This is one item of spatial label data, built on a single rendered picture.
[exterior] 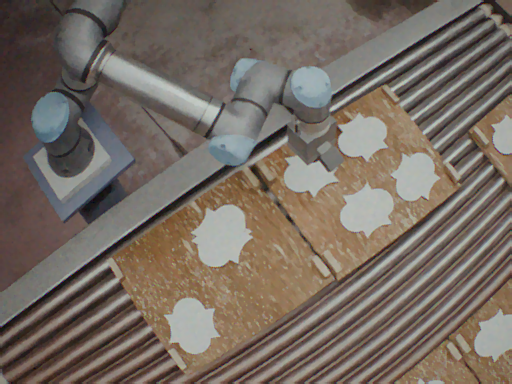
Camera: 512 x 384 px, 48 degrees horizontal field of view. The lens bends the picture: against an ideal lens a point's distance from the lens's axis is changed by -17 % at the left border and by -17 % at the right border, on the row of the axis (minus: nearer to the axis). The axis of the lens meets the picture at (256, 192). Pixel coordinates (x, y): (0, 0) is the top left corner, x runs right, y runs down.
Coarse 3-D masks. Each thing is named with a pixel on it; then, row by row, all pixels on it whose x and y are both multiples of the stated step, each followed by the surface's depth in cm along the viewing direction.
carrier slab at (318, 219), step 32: (384, 96) 168; (416, 128) 164; (352, 160) 161; (384, 160) 161; (288, 192) 159; (320, 192) 158; (352, 192) 158; (448, 192) 156; (320, 224) 155; (320, 256) 153; (352, 256) 152
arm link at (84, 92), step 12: (84, 0) 117; (96, 0) 117; (108, 0) 119; (120, 0) 121; (84, 12) 116; (96, 12) 117; (108, 12) 119; (120, 12) 123; (108, 24) 120; (60, 84) 156; (72, 84) 153; (84, 84) 154; (96, 84) 159; (84, 96) 158
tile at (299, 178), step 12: (288, 168) 160; (300, 168) 160; (312, 168) 160; (324, 168) 160; (336, 168) 159; (288, 180) 159; (300, 180) 159; (312, 180) 159; (324, 180) 158; (336, 180) 158; (300, 192) 158; (312, 192) 157
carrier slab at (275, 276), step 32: (224, 192) 160; (256, 192) 159; (160, 224) 158; (192, 224) 157; (256, 224) 156; (288, 224) 156; (128, 256) 155; (160, 256) 155; (192, 256) 154; (256, 256) 153; (288, 256) 153; (128, 288) 152; (160, 288) 152; (192, 288) 151; (224, 288) 151; (256, 288) 150; (288, 288) 150; (320, 288) 149; (160, 320) 148; (224, 320) 148; (256, 320) 147; (224, 352) 145
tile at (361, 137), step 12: (360, 120) 164; (372, 120) 164; (348, 132) 163; (360, 132) 163; (372, 132) 163; (384, 132) 162; (348, 144) 162; (360, 144) 162; (372, 144) 161; (384, 144) 161; (348, 156) 161; (360, 156) 161
